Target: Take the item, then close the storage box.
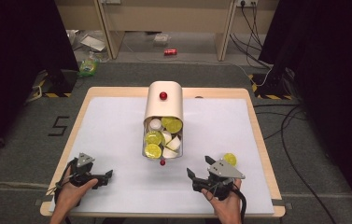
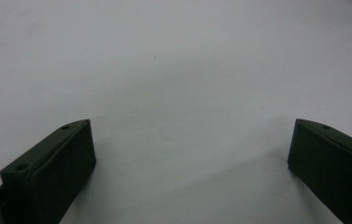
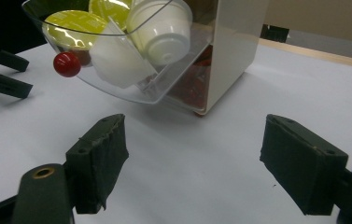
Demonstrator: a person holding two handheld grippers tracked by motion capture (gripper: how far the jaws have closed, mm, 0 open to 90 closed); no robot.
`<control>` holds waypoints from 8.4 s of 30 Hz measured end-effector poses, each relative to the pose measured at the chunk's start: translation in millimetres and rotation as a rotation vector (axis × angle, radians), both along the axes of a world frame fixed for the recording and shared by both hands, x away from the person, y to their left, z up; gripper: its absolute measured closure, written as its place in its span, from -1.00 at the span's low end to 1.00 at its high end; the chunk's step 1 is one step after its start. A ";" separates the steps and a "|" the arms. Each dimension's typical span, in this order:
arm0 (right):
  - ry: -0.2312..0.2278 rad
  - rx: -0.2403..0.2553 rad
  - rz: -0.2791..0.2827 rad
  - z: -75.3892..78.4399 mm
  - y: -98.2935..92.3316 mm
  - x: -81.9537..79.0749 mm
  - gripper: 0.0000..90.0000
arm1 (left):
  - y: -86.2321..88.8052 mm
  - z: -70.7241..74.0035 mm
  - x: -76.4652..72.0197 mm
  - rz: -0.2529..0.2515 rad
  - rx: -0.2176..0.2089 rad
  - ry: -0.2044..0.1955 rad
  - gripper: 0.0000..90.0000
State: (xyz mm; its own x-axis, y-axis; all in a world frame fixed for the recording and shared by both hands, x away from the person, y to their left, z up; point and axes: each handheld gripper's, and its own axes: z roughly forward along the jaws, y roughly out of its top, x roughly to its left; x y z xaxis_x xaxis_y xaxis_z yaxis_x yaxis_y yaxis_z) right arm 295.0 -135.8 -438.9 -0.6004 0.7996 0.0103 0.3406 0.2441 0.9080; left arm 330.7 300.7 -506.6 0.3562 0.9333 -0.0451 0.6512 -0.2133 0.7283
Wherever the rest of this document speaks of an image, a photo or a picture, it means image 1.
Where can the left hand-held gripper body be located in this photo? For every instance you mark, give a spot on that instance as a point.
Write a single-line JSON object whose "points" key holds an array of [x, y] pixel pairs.
{"points": [[81, 172]]}

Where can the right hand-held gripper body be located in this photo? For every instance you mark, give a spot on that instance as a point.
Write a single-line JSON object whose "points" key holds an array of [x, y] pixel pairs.
{"points": [[223, 171]]}

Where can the yellow-green lidded capsule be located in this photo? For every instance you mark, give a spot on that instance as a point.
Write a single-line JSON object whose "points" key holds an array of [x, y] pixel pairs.
{"points": [[229, 159]]}

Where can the clear drawer with red knob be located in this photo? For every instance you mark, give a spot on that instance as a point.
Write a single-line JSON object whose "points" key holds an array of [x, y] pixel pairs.
{"points": [[162, 162]]}

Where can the pile of small capsules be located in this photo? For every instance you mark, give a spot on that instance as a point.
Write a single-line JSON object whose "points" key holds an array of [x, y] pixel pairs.
{"points": [[153, 151]]}

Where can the person's left hand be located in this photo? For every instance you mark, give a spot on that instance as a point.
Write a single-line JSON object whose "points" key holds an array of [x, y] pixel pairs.
{"points": [[71, 194]]}

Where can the person's right hand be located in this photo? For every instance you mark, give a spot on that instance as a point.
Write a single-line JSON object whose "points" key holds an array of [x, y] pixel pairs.
{"points": [[226, 206]]}

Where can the white table mat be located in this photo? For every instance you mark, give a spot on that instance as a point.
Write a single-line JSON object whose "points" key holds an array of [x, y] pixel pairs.
{"points": [[117, 140]]}

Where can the black stand base striped tape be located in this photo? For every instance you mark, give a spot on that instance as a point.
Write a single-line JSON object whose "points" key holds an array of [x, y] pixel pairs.
{"points": [[58, 82], [273, 85]]}

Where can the green plastic bag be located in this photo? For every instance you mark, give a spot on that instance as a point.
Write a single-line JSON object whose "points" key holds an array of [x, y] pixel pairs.
{"points": [[88, 67]]}

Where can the red drink can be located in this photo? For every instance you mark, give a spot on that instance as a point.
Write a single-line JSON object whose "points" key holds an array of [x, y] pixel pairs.
{"points": [[170, 52]]}

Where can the black curtain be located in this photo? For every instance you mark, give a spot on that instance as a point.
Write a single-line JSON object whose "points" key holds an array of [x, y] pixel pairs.
{"points": [[15, 62], [335, 77]]}

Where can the white flat carton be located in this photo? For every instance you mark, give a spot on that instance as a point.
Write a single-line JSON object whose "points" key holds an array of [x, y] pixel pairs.
{"points": [[93, 42]]}

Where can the clear plastic box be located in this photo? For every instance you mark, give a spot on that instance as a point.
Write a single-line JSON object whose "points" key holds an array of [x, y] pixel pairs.
{"points": [[161, 39]]}

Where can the crumpled clear plastic bag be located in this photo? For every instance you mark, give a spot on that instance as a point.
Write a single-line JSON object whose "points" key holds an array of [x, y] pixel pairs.
{"points": [[73, 35]]}

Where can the beige wooden desk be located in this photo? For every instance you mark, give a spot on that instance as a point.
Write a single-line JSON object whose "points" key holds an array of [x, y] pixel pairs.
{"points": [[164, 15]]}

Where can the white wall socket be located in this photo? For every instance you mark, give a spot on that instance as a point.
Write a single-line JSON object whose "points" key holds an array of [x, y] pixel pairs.
{"points": [[246, 2]]}

